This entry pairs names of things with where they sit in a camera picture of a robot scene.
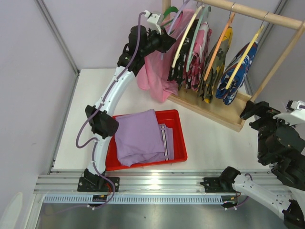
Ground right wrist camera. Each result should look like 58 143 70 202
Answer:
273 100 305 126

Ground yellow hanger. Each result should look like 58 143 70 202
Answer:
225 11 270 90

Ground blue patterned garment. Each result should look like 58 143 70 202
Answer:
215 41 258 105

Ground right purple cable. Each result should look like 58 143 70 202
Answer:
243 101 305 206

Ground camouflage garment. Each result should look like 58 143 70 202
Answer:
198 26 233 104

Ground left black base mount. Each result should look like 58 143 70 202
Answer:
77 177 120 192

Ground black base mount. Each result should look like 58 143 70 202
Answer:
200 177 236 193
77 177 120 192

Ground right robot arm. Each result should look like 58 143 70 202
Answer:
219 100 305 229

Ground pink patterned garment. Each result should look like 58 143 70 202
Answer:
183 21 212 91

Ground pink t-shirt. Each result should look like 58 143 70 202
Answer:
136 9 194 103

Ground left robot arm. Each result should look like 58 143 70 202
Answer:
76 25 176 192

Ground aluminium rail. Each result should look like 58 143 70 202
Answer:
34 169 294 195

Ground purple trousers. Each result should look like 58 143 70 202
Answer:
114 109 174 167

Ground wooden clothes rack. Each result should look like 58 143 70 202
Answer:
162 0 305 133

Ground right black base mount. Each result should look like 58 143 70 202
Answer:
200 177 236 193

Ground red plastic tray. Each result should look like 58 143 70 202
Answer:
106 109 187 171

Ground purple hanger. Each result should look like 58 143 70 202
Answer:
159 0 194 63

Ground orange hanger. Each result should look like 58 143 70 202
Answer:
203 2 235 81

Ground white cable duct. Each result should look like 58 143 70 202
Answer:
43 194 224 205

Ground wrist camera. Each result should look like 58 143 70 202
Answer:
144 10 164 34
273 100 305 126

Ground black floral garment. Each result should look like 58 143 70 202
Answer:
168 19 198 90

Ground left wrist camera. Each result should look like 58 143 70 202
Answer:
144 10 164 34

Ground cream hanger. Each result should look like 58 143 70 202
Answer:
172 5 204 68

